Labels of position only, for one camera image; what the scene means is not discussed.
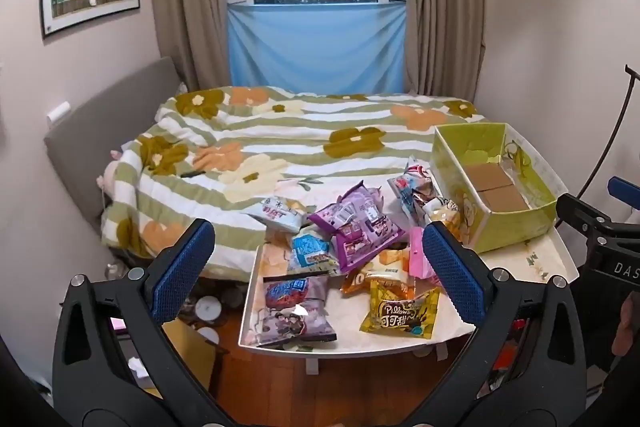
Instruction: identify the black white chip packet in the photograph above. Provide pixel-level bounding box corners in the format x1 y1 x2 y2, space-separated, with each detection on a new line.
424 197 465 249

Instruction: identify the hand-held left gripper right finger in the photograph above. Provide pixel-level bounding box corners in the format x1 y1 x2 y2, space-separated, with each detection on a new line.
400 221 588 427

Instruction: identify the white wall switch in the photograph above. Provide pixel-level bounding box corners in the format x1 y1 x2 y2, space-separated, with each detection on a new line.
46 102 71 126

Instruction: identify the black tripod stand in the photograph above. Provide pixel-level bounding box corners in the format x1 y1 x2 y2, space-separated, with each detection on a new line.
577 66 640 202

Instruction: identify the person's right hand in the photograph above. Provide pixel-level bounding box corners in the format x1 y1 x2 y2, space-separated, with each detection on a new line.
613 294 640 358

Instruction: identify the orange snack packet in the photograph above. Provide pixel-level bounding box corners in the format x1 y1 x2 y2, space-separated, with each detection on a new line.
341 266 416 303

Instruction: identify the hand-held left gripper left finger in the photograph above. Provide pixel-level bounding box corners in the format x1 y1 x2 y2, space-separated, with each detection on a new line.
51 218 236 427

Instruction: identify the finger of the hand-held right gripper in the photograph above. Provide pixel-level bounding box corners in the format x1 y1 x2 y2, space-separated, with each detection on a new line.
556 193 640 250
607 176 640 210

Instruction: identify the green cardboard box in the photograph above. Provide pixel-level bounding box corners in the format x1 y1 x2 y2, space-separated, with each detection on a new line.
431 122 559 254

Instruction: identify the white tray table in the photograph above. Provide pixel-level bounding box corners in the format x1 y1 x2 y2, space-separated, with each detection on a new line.
237 167 581 375

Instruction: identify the purple white snack packet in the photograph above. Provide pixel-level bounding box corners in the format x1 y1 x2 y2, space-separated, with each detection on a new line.
255 274 339 349

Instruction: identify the brown cardboard box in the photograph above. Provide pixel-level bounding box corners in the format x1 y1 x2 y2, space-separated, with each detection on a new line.
162 319 227 400

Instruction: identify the pink white snack packet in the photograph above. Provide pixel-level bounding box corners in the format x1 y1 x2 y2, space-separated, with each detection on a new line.
407 227 442 281

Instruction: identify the large purple snack packet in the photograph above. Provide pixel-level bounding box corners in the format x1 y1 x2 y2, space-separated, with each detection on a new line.
307 186 406 276

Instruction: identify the floral striped blanket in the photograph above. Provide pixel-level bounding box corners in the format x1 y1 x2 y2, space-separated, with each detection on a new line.
100 86 493 280

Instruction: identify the blue snack packet red circle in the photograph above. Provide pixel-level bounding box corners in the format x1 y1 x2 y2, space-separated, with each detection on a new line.
387 174 442 228

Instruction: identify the pink plush toy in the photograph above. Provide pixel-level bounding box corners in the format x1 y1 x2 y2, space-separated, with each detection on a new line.
96 149 127 198

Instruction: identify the red white snack packet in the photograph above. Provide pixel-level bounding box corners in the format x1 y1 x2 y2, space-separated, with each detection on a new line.
405 156 434 184

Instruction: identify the white potato chip packet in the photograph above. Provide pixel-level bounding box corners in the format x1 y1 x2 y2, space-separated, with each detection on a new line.
241 196 317 234

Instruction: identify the cream yellow snack packet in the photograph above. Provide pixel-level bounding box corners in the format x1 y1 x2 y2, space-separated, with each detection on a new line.
365 248 412 280

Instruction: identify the blue white snack packet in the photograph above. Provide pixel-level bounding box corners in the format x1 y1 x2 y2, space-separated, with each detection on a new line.
287 227 342 276

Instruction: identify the light blue cloth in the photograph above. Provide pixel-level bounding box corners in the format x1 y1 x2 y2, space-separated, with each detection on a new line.
227 2 407 96

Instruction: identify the grey padded headboard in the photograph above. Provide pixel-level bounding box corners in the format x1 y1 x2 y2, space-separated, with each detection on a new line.
44 56 188 235

